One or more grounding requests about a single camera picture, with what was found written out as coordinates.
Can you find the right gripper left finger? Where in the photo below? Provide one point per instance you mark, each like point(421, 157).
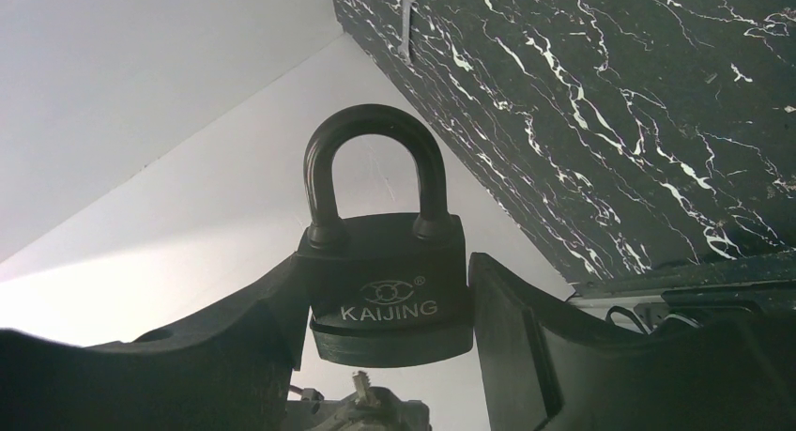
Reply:
point(225, 367)

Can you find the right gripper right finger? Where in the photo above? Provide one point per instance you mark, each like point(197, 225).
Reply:
point(547, 365)

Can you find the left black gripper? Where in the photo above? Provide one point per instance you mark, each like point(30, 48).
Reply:
point(390, 413)

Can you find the black padlock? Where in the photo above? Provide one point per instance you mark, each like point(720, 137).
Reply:
point(386, 290)

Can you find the small silver key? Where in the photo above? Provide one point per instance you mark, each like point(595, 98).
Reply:
point(365, 396)

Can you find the silver open-end wrench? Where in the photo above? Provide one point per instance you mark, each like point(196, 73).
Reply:
point(405, 39)

